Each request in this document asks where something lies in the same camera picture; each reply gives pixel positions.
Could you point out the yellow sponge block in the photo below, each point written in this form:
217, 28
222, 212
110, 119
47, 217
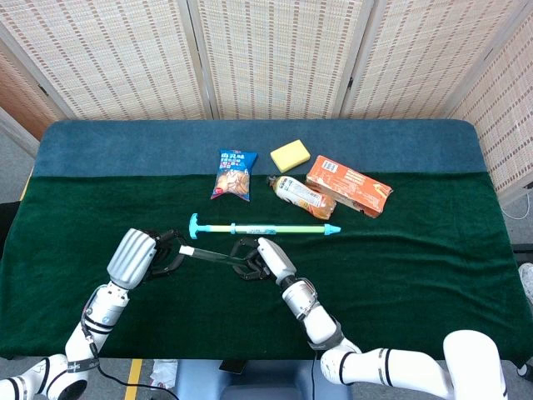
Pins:
290, 155

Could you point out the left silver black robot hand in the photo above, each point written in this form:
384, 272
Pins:
131, 254

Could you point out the blue table cloth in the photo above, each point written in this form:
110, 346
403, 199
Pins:
145, 146

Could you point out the clear glass tube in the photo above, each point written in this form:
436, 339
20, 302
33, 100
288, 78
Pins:
212, 255

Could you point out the green velvet table cloth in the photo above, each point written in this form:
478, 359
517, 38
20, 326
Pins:
395, 271

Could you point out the white crumpled paper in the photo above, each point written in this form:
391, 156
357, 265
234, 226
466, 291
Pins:
163, 373

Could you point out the white rubber stopper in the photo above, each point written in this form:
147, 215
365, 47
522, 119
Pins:
187, 251

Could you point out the orange drink bottle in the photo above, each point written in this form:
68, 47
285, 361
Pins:
300, 193

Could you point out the white shoe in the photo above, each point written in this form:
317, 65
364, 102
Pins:
527, 281

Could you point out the orange carton box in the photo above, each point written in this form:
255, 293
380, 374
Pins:
350, 185

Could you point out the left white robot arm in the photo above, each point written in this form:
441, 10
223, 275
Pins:
100, 312

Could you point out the cyan green toy water pump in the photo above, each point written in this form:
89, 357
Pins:
258, 228

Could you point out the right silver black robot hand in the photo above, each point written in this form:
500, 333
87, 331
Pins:
275, 258

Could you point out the blue snack chip bag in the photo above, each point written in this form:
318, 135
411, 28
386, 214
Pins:
234, 179

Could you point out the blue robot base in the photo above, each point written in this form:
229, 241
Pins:
258, 379

